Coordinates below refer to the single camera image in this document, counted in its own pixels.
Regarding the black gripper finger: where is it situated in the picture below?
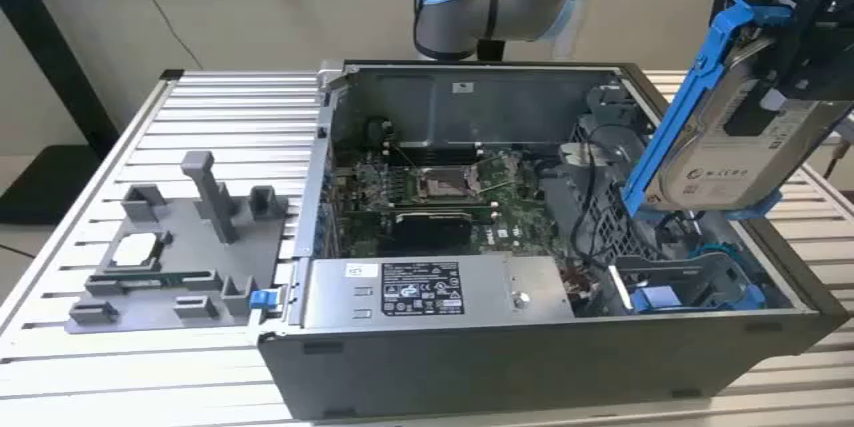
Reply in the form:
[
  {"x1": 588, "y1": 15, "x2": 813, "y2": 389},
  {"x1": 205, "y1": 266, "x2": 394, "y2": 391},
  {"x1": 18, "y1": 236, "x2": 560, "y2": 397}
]
[{"x1": 724, "y1": 41, "x2": 801, "y2": 138}]

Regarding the black RAM slot bank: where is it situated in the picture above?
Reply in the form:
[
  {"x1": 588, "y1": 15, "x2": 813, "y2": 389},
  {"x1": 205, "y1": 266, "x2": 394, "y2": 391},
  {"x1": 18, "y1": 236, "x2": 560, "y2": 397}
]
[{"x1": 385, "y1": 142, "x2": 486, "y2": 168}]

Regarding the grey metal drive cage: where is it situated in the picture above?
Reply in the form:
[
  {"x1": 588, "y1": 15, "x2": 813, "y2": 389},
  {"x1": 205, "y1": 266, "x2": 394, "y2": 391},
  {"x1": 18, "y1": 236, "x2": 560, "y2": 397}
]
[{"x1": 538, "y1": 111, "x2": 675, "y2": 259}]

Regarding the green motherboard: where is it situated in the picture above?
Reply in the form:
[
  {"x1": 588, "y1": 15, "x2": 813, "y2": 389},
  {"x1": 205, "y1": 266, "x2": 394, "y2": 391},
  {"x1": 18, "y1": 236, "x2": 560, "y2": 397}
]
[{"x1": 329, "y1": 146, "x2": 575, "y2": 261}]

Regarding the CPU socket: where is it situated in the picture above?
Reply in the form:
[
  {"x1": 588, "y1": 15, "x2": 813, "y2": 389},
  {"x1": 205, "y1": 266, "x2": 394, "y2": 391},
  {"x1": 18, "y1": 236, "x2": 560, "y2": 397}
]
[{"x1": 416, "y1": 166, "x2": 485, "y2": 201}]

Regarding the thin metal locking lever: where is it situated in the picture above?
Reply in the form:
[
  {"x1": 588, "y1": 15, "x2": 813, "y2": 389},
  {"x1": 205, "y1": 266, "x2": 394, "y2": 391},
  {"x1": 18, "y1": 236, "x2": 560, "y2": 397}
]
[{"x1": 393, "y1": 143, "x2": 422, "y2": 172}]

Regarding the black graphics card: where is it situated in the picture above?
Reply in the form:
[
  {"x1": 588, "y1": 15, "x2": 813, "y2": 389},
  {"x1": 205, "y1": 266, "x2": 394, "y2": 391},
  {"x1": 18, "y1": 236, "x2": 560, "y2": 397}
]
[{"x1": 389, "y1": 211, "x2": 474, "y2": 256}]

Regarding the black and white supply label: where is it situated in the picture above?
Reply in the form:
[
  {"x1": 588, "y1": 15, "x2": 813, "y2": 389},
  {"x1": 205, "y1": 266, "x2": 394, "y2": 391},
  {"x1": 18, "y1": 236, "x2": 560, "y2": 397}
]
[{"x1": 378, "y1": 261, "x2": 461, "y2": 317}]

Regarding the dark grey open PC case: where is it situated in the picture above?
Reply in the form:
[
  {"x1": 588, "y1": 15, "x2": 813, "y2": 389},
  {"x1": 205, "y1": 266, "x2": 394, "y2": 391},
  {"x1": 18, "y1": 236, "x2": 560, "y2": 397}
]
[{"x1": 256, "y1": 59, "x2": 852, "y2": 421}]

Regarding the silver power supply unit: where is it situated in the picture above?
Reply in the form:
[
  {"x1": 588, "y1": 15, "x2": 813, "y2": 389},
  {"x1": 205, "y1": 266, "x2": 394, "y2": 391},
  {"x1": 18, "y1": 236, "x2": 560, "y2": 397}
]
[{"x1": 298, "y1": 255, "x2": 575, "y2": 328}]

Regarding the blue case latch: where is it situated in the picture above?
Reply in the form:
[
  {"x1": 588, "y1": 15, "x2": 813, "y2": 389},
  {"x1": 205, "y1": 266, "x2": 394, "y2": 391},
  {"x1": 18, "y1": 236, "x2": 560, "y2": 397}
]
[{"x1": 246, "y1": 288, "x2": 280, "y2": 311}]

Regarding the grey plastic parts rack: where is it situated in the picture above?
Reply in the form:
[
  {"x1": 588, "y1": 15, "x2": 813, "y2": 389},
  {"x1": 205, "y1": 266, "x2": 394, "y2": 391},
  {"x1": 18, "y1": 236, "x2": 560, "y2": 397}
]
[{"x1": 63, "y1": 150, "x2": 292, "y2": 336}]

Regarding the green RAM stick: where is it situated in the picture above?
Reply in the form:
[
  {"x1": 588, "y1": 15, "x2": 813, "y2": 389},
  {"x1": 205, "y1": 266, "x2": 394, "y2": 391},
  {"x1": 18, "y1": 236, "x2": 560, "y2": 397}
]
[{"x1": 89, "y1": 270, "x2": 214, "y2": 284}]

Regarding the silver CPU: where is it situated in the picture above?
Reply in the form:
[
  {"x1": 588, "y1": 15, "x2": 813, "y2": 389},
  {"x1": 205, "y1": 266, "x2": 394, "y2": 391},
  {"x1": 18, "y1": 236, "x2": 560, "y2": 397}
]
[{"x1": 111, "y1": 235, "x2": 161, "y2": 266}]

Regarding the long black looping wire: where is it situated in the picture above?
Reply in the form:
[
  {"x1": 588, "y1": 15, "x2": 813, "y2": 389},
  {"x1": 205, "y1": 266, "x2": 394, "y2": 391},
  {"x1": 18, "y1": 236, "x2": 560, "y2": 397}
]
[{"x1": 569, "y1": 121, "x2": 641, "y2": 264}]

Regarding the black disk wire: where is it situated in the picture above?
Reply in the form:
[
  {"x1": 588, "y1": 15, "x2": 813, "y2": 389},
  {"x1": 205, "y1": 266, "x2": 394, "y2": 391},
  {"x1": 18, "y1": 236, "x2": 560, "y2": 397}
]
[{"x1": 656, "y1": 211, "x2": 701, "y2": 253}]

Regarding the white wire connector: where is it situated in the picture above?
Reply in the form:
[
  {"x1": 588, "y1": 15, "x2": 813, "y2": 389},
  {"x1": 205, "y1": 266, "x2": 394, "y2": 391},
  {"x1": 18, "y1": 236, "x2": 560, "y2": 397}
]
[{"x1": 558, "y1": 143, "x2": 596, "y2": 167}]

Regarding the brown power wire bundle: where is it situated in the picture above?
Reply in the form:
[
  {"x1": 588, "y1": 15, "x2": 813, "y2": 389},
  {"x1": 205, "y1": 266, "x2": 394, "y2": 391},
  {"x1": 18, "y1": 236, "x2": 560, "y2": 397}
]
[{"x1": 557, "y1": 256, "x2": 596, "y2": 299}]

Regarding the black slanted post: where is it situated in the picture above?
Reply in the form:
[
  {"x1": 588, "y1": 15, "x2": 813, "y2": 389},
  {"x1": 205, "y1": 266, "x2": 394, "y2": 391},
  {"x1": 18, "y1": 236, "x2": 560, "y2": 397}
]
[{"x1": 0, "y1": 0, "x2": 121, "y2": 158}]

